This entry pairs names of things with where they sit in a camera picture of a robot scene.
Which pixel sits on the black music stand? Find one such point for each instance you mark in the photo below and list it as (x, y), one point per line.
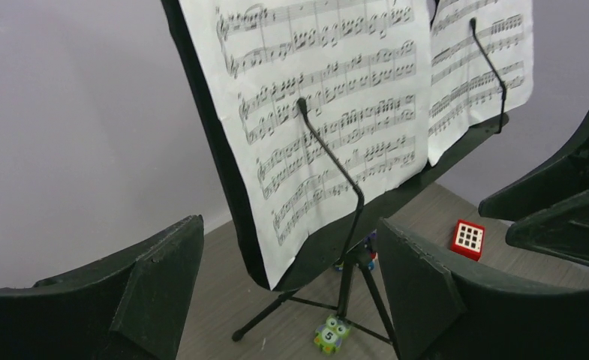
(339, 241)

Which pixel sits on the sheet music page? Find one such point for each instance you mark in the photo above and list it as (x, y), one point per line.
(312, 95)
(482, 65)

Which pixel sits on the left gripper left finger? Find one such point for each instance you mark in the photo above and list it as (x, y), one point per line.
(132, 304)

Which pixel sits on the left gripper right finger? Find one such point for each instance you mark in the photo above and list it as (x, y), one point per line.
(446, 306)

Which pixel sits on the red white cube block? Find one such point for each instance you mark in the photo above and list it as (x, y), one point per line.
(467, 240)

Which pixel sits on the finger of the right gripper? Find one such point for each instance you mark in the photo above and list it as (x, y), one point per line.
(561, 230)
(563, 175)

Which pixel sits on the colourful toy brick car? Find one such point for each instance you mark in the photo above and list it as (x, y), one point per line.
(368, 243)

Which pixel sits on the green owl number block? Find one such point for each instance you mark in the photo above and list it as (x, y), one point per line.
(330, 335)

